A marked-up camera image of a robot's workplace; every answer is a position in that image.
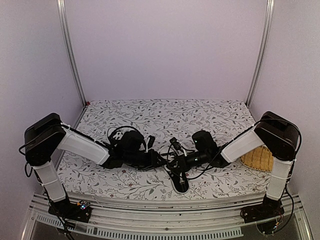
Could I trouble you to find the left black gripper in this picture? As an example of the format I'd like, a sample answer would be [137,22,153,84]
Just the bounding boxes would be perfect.
[124,149,168,172]

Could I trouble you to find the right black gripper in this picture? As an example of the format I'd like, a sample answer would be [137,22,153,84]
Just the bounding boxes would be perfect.
[166,150,209,173]

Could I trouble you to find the black canvas sneaker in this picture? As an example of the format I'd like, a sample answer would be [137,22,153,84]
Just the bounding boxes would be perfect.
[107,128,124,145]
[164,166,189,194]

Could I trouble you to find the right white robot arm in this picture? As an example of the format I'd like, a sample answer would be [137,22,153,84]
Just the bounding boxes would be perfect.
[165,111,302,218]

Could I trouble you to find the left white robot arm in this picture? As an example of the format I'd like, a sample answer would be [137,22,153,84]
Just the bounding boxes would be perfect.
[19,113,165,217]

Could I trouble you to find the floral patterned table mat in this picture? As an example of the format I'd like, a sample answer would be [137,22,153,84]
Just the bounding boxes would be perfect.
[57,99,271,201]

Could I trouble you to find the woven bamboo tray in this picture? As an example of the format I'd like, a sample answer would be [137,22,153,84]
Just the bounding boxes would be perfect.
[240,146,274,173]

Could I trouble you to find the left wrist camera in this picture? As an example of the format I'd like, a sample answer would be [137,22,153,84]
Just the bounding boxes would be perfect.
[145,135,156,153]

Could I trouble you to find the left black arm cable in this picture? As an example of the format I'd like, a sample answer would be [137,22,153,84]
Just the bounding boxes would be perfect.
[107,125,141,143]

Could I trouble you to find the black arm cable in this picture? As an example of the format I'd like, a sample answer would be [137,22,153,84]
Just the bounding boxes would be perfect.
[159,146,226,181]
[107,125,141,143]

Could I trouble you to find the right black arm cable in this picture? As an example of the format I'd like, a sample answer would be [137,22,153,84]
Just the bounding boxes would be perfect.
[159,146,226,181]

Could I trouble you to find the front aluminium rail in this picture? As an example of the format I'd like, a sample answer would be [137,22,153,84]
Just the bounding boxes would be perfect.
[24,192,308,240]

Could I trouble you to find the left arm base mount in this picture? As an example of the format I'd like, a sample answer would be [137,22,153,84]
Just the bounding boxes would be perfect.
[48,198,93,223]

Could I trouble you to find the left aluminium frame post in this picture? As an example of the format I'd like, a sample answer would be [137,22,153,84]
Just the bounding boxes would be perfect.
[56,0,87,107]

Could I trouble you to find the aluminium frame post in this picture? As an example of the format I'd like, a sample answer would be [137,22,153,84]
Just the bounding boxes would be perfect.
[56,0,87,107]
[245,0,275,109]

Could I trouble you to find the right aluminium frame post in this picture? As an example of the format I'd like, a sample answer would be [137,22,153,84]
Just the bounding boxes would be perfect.
[245,0,275,109]

